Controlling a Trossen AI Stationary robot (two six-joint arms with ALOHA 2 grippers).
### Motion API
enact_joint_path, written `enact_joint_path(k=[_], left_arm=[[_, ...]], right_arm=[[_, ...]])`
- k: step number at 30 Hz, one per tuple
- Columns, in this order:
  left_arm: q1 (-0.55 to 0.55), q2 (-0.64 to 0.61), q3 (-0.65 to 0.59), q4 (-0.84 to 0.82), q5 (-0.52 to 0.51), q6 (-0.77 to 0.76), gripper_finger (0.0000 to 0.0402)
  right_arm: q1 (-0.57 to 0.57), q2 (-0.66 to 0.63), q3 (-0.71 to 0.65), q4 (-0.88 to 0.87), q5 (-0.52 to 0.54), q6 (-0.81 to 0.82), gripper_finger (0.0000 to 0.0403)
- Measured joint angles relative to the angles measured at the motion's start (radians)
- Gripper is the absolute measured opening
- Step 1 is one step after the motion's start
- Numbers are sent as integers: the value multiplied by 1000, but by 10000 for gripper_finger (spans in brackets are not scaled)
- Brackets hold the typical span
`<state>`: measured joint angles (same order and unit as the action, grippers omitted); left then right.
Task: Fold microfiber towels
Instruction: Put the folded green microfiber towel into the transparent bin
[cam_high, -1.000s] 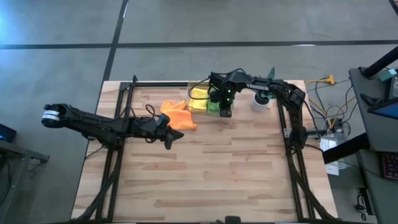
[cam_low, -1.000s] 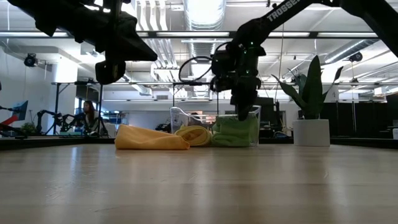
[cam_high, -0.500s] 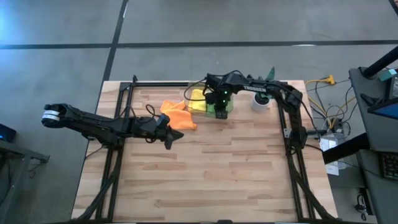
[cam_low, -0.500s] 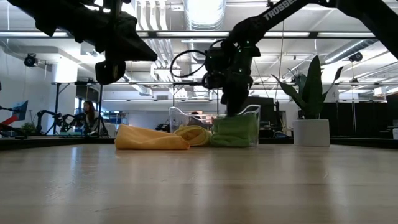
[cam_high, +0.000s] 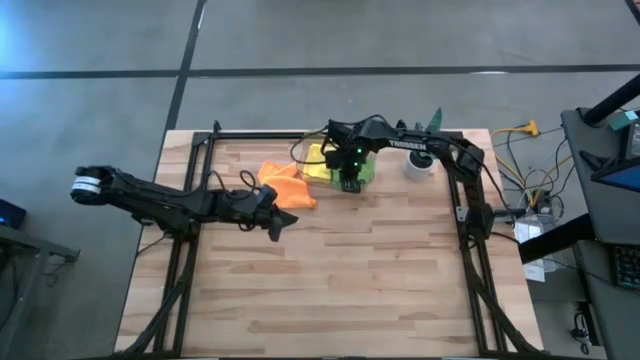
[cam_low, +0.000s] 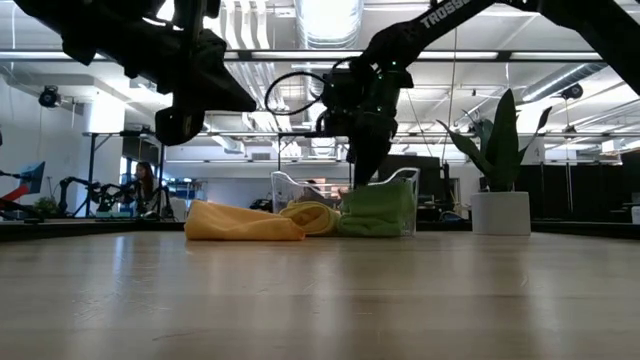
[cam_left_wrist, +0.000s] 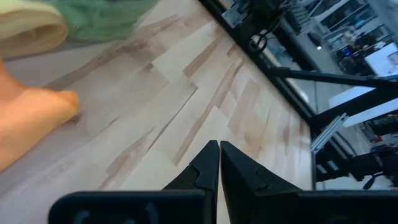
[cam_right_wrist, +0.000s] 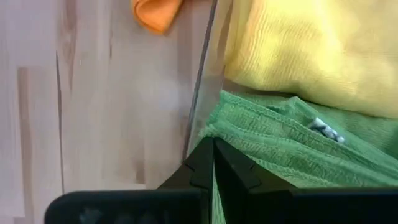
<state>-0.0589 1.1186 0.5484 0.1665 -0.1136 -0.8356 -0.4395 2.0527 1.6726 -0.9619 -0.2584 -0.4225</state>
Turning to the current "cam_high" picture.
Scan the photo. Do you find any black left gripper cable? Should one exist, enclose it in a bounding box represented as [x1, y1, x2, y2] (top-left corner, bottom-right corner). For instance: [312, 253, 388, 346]
[208, 168, 261, 194]

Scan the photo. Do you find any teal box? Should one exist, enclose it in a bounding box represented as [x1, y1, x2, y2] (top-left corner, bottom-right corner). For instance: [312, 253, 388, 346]
[608, 109, 640, 133]

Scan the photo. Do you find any green microfiber towel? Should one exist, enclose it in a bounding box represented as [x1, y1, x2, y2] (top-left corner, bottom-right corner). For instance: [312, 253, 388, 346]
[337, 155, 377, 190]

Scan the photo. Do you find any grey side desk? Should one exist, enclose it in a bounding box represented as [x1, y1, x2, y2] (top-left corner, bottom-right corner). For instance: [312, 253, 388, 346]
[559, 106, 640, 247]

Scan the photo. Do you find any clear plastic bin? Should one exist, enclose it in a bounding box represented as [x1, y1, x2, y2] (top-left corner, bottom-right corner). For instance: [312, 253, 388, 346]
[294, 130, 380, 191]

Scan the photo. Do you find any black keyboard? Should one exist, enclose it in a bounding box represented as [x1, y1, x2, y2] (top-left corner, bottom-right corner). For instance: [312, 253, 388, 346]
[608, 243, 640, 292]

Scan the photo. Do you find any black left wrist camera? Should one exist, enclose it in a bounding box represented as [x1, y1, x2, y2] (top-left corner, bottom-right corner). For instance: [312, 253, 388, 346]
[255, 183, 279, 207]

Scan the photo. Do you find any green succulent plant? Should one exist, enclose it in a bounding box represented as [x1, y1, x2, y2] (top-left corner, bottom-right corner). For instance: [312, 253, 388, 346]
[412, 106, 446, 164]

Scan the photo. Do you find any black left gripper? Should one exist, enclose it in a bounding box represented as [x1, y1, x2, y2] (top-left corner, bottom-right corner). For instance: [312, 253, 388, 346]
[213, 184, 300, 243]

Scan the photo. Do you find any orange microfiber towel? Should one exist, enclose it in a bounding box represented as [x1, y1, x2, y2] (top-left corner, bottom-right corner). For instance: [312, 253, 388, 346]
[257, 159, 318, 210]

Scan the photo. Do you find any black aluminium table frame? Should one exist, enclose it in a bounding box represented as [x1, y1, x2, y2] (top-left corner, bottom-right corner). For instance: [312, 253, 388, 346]
[119, 119, 547, 359]

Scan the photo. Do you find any laptop with blue screen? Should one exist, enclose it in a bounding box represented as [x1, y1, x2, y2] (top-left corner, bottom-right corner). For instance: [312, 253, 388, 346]
[589, 156, 640, 194]

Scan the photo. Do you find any yellow extension cord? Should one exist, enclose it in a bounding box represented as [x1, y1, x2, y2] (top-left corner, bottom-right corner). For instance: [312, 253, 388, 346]
[489, 119, 542, 147]

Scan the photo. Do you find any grey metal side table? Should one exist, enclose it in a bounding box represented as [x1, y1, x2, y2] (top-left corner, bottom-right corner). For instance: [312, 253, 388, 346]
[0, 223, 82, 360]

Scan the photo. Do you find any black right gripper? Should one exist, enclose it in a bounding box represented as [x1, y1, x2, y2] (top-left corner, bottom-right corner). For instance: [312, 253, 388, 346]
[324, 122, 376, 195]

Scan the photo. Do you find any black device blue light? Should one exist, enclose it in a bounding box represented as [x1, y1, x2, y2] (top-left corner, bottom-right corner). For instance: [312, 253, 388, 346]
[0, 198, 28, 231]

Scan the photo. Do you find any black slanted pole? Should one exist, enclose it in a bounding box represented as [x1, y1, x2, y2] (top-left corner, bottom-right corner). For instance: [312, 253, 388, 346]
[581, 73, 640, 127]

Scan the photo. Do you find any yellow microfiber towel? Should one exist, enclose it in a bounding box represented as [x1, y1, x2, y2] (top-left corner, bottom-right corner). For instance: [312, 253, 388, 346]
[302, 143, 335, 182]

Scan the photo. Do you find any black floor beam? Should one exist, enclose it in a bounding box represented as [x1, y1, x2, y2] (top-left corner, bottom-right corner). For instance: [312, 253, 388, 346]
[516, 213, 597, 265]

